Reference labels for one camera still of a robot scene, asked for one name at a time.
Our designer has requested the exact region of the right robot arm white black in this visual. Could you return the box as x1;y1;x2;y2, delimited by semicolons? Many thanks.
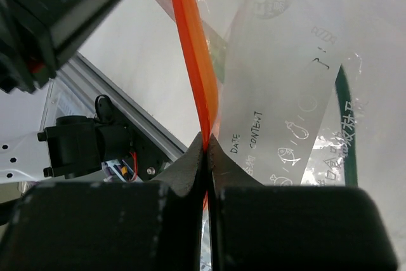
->
1;95;398;270

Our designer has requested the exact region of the aluminium rail frame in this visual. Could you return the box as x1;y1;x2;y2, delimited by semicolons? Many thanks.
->
41;55;187;182

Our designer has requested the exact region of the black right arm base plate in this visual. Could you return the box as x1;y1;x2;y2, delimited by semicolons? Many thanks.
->
122;131;172;182

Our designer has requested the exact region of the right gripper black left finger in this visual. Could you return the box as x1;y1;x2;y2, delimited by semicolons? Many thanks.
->
1;135;205;270

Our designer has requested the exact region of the clear zip bag orange zipper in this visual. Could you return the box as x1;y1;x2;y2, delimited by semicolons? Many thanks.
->
173;0;405;270

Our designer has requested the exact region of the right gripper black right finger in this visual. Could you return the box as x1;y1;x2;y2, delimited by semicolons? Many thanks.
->
207;138;398;270

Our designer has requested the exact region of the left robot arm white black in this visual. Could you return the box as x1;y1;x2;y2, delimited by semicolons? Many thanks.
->
1;0;121;93

